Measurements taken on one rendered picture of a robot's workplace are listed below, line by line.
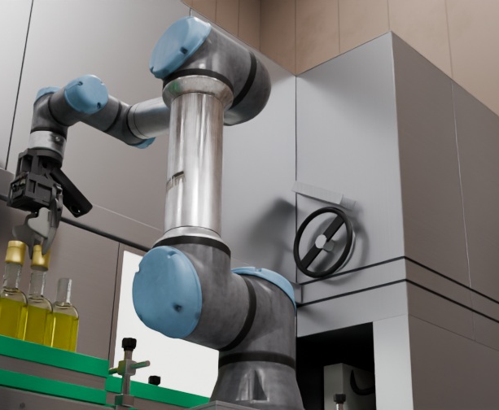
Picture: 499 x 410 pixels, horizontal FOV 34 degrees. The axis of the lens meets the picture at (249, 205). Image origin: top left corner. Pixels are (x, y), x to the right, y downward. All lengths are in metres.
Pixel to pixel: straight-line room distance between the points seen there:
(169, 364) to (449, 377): 0.77
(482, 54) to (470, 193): 1.82
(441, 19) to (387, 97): 2.29
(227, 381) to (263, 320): 0.10
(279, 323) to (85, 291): 0.73
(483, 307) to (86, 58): 1.35
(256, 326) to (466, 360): 1.29
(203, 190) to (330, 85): 1.47
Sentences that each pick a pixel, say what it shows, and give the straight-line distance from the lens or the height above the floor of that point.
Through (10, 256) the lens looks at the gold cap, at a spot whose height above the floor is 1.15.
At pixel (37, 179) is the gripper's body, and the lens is 1.67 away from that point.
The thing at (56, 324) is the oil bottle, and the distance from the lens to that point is 1.62.
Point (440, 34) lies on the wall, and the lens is 4.68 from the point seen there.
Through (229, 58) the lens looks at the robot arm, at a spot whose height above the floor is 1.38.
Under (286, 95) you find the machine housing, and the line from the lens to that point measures 2.68.
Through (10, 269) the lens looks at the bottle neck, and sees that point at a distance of 1.61.
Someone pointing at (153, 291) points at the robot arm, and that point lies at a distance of 1.15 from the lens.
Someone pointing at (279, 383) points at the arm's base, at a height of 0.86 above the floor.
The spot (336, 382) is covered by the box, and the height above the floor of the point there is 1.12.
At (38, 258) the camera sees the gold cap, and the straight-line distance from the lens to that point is 1.65.
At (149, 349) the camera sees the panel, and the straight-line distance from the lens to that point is 1.96.
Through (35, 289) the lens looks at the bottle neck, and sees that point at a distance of 1.63.
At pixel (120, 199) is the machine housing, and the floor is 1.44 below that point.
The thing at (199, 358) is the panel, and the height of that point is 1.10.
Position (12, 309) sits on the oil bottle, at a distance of 1.57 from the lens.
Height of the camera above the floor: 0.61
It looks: 24 degrees up
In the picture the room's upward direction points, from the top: 1 degrees clockwise
